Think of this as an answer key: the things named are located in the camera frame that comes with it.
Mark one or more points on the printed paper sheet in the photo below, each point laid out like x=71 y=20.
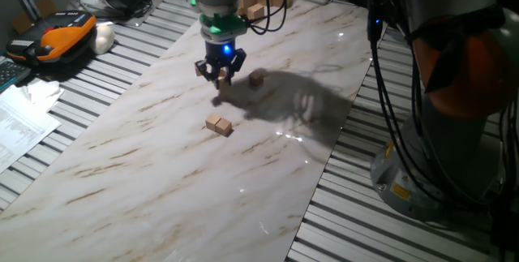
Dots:
x=20 y=132

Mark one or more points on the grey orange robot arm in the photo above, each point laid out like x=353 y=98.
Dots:
x=446 y=152

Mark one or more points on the brown cardboard piece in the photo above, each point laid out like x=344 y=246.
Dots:
x=22 y=23
x=46 y=7

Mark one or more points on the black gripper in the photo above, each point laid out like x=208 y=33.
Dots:
x=221 y=53

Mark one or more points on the white rounded object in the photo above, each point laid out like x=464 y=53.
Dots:
x=103 y=39

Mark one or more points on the marble pattern board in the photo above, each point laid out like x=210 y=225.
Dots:
x=162 y=193

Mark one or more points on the white crumpled tissue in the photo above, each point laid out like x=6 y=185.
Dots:
x=44 y=91

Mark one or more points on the black keyboard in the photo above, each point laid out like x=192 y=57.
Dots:
x=10 y=73

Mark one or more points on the orange black teach pendant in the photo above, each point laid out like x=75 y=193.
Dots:
x=57 y=39

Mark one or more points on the green wrist adapter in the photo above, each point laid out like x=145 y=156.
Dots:
x=227 y=24

